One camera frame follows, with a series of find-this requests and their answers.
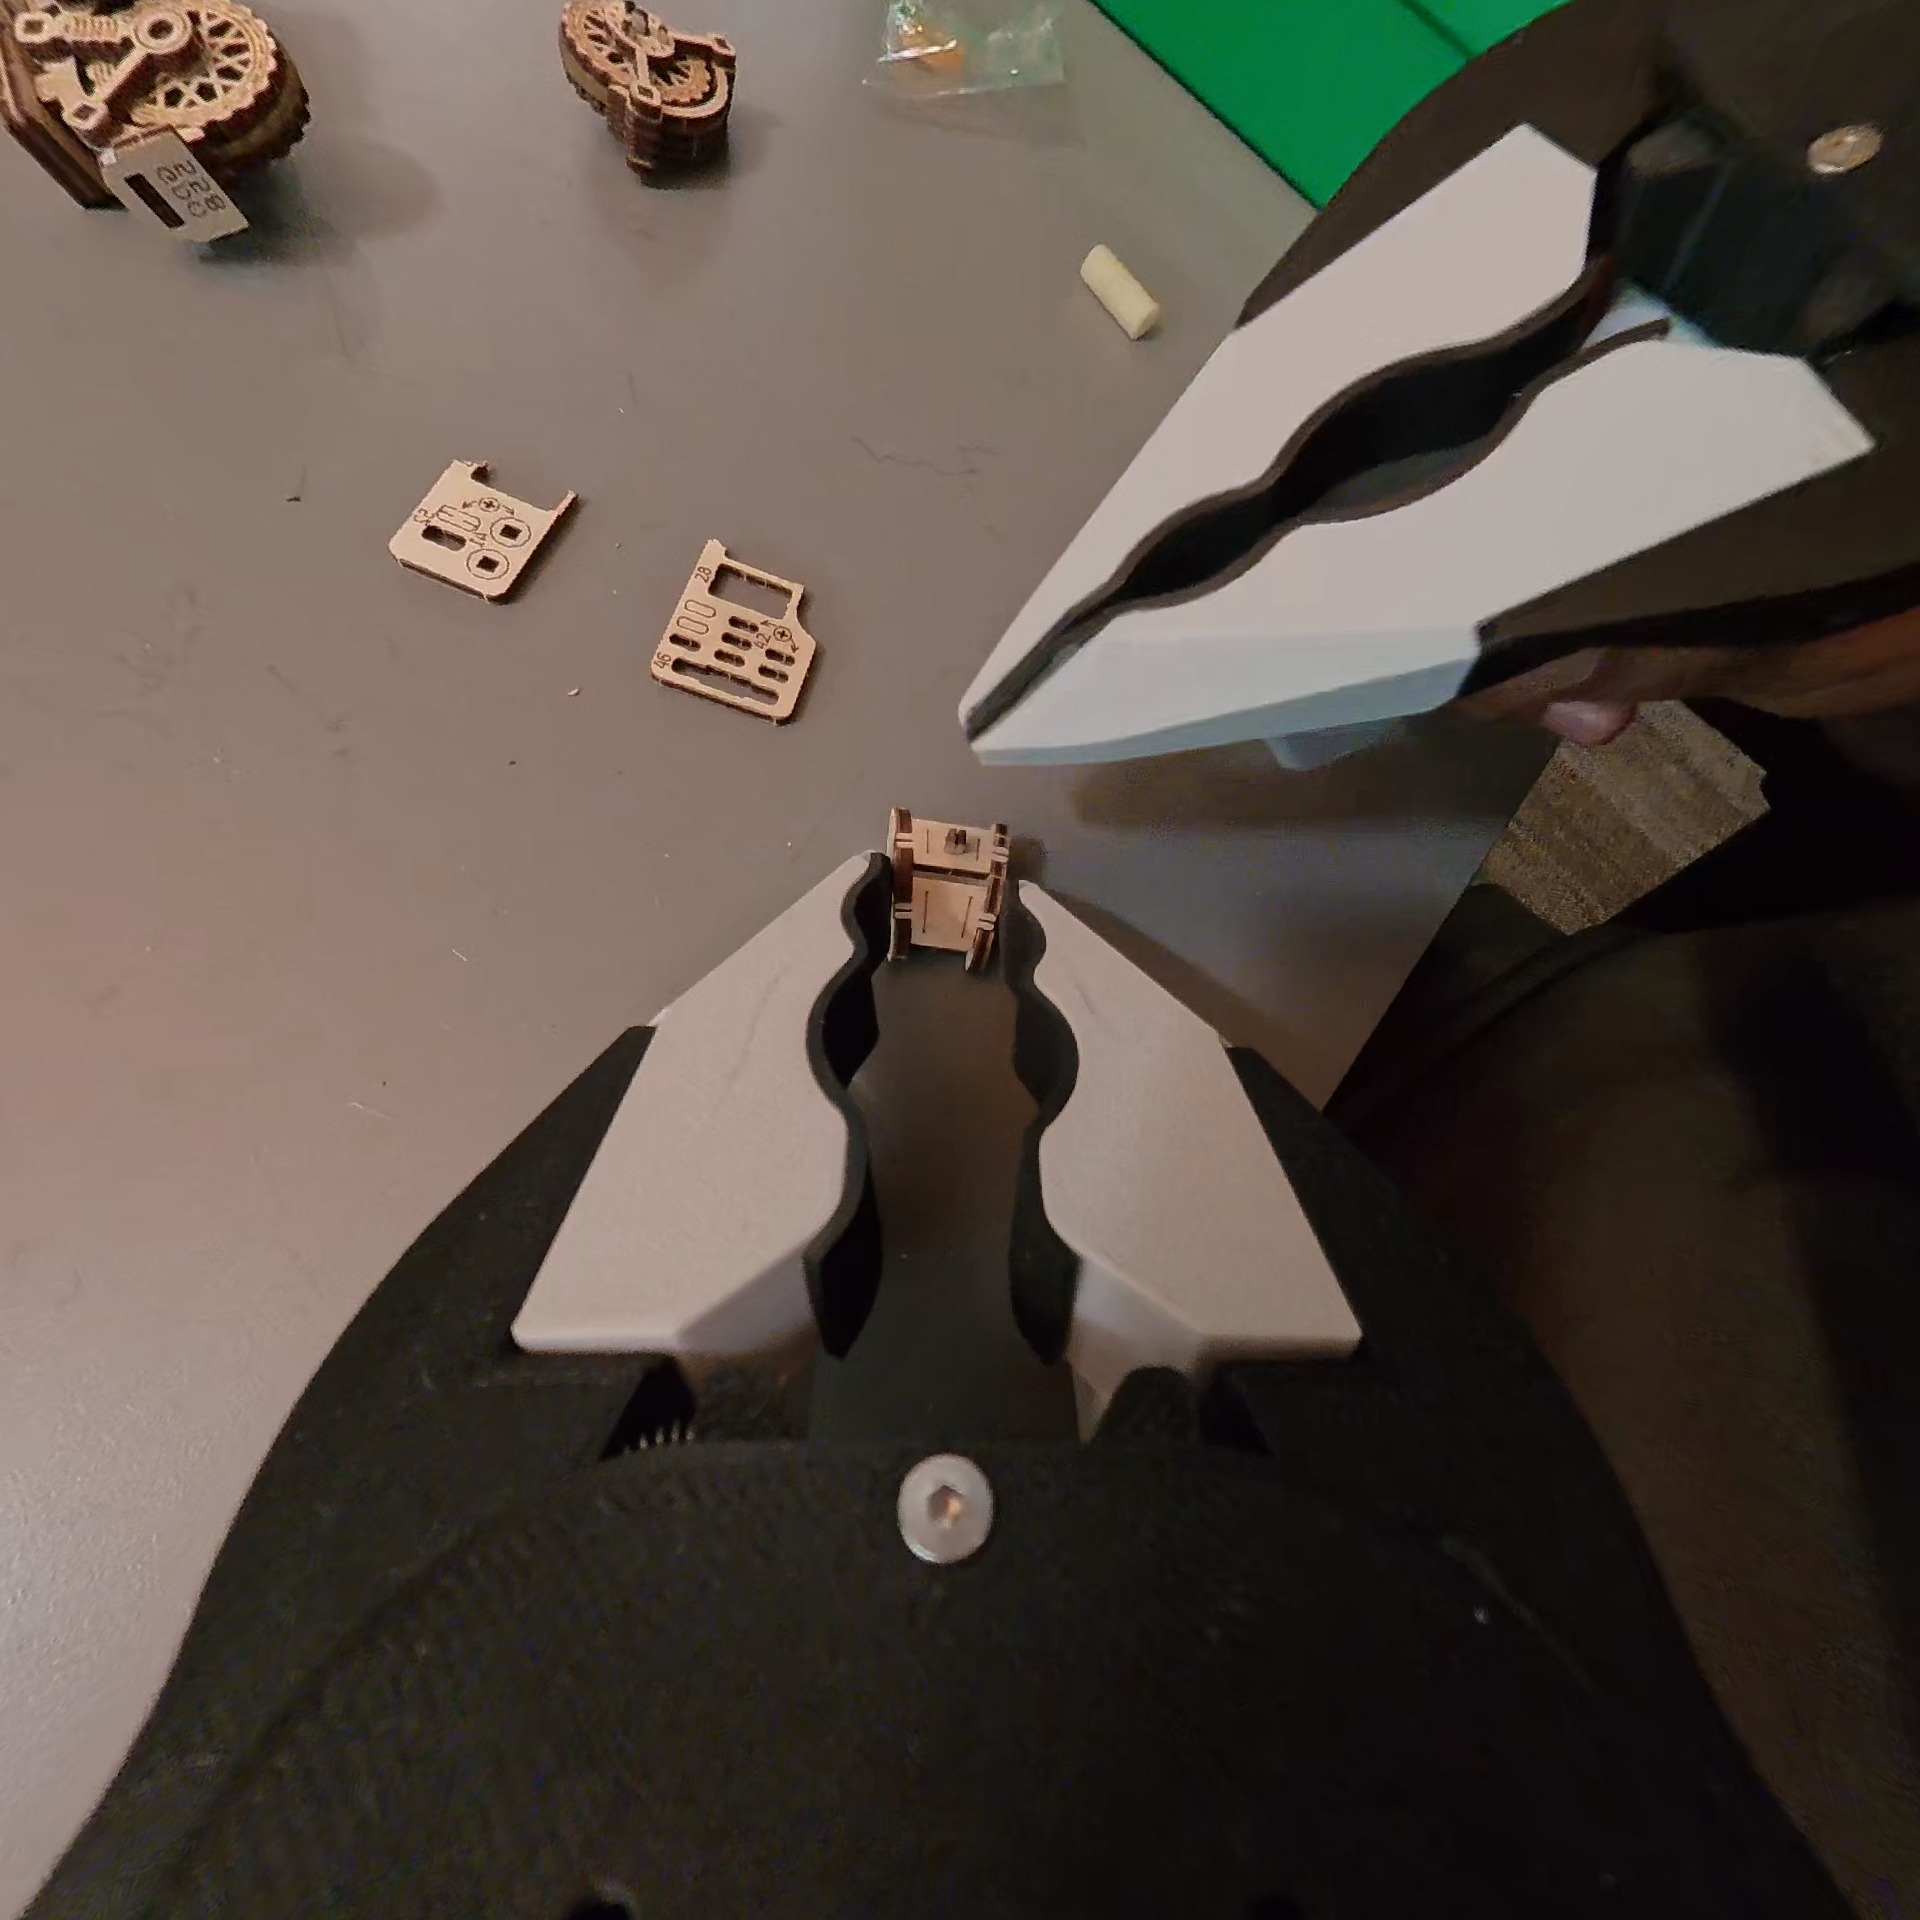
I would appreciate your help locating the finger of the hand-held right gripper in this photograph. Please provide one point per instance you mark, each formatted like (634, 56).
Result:
(1349, 330)
(1575, 511)

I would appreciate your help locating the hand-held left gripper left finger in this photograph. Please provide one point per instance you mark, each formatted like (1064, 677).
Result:
(704, 1170)

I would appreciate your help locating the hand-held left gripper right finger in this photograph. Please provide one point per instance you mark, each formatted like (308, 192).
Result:
(1184, 1201)

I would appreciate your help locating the small wooden box part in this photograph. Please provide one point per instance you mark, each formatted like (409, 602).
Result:
(943, 918)

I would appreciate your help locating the grey desk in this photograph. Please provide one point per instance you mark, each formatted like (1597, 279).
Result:
(300, 902)

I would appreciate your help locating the person's right hand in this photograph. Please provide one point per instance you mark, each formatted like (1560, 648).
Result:
(1770, 674)

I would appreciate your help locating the small white cylinder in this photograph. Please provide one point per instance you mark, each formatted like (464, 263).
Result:
(1121, 290)

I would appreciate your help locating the green box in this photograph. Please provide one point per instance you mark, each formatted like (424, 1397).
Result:
(1290, 77)

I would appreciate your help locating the person's dark clothing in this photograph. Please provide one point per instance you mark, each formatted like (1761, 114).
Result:
(1650, 1201)

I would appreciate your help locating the clear plastic bag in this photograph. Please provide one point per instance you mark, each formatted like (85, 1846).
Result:
(974, 54)

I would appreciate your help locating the flat wooden piece with slots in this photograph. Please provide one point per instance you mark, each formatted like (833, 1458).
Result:
(710, 578)

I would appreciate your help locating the small wooden gear model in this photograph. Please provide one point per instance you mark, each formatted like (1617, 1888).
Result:
(662, 129)

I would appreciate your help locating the flat wooden piece round holes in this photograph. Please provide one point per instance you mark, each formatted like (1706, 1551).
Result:
(464, 488)

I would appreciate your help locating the pale wooden slotted plate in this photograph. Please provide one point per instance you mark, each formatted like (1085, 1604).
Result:
(210, 217)

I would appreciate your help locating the large wooden gear model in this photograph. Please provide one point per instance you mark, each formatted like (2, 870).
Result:
(224, 105)

